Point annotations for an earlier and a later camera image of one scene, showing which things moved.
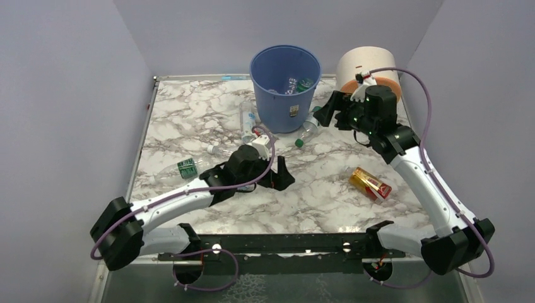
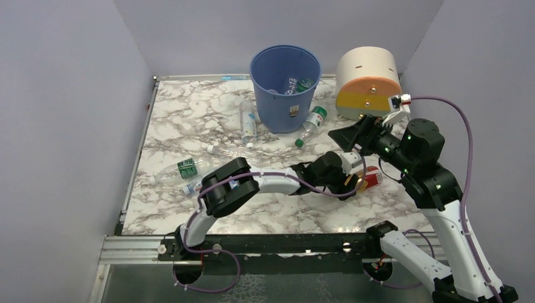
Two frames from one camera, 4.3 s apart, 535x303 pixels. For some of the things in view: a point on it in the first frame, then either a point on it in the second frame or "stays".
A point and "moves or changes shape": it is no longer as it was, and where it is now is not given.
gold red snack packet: [363, 181] moves or changes shape
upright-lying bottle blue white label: [248, 118] stays
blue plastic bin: [270, 69] stays
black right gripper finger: [325, 115] to [350, 139]
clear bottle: [292, 84] stays
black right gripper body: [338, 111] to [367, 134]
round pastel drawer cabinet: [359, 60] stays
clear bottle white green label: [307, 131] stays
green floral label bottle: [304, 84] stays
